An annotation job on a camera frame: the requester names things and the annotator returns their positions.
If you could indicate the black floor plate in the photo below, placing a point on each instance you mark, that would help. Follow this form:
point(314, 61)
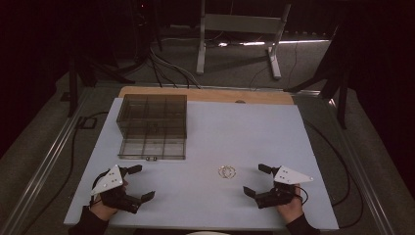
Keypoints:
point(88, 122)

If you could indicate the white rounded object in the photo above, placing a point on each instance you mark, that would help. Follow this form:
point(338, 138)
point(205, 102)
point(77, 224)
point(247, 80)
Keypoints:
point(208, 233)

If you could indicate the person's right hand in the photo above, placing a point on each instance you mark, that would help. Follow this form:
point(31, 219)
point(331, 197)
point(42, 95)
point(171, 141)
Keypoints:
point(292, 210)

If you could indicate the black tripod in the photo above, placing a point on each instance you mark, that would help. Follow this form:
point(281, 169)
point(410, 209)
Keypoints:
point(143, 29)

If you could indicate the person's left hand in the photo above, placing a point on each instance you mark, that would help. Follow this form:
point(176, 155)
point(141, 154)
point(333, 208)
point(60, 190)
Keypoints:
point(101, 211)

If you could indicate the aluminium floor rail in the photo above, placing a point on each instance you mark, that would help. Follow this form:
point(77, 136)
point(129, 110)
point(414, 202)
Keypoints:
point(365, 182)
point(42, 166)

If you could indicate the black metal stand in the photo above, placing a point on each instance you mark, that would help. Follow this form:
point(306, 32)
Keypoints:
point(73, 88)
point(341, 94)

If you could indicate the white metal stand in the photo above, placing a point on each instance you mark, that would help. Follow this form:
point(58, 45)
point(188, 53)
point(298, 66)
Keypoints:
point(243, 23)

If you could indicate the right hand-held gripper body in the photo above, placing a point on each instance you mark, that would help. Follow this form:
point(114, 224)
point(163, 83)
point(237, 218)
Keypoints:
point(277, 197)

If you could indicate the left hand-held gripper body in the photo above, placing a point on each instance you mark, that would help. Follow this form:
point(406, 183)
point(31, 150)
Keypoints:
point(112, 196)

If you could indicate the white table mat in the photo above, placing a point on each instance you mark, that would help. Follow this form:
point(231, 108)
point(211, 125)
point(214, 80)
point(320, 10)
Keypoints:
point(235, 137)

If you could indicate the smoky transparent drawer box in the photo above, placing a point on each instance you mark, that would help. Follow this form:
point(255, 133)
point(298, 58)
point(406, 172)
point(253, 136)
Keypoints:
point(151, 112)

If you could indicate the wooden table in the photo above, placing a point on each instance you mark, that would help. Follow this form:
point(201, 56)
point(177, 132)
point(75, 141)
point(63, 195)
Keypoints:
point(208, 95)

